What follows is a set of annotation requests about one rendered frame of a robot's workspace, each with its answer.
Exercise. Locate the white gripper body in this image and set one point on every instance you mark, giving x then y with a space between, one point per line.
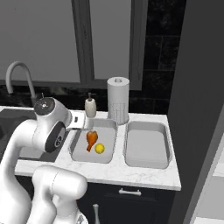
88 123

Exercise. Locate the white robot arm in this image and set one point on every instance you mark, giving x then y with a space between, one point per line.
20 151

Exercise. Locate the brown chicken drumstick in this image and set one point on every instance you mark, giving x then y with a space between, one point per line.
91 138

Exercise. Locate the grey rectangular tupperware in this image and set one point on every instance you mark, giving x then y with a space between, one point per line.
102 137
147 145

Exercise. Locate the yellow lemon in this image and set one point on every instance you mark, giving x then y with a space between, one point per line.
99 148

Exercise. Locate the white soap dispenser bottle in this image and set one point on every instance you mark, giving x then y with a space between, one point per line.
90 108

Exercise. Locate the white paper towel roll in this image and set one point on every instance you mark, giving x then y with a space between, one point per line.
118 99

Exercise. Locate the grey steel sink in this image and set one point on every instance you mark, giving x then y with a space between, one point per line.
11 116

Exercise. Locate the grey curved sink tap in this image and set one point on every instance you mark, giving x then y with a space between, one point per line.
27 74

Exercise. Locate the black drawer front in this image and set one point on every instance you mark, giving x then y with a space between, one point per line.
151 194

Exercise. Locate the grey framed window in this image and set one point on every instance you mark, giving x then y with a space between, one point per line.
43 38

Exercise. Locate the black cupboard door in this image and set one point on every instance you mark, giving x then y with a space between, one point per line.
131 213

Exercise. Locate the dark grey tall cabinet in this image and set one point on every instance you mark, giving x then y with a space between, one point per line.
195 73

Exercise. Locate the light grey fridge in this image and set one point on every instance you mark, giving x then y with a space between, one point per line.
211 189

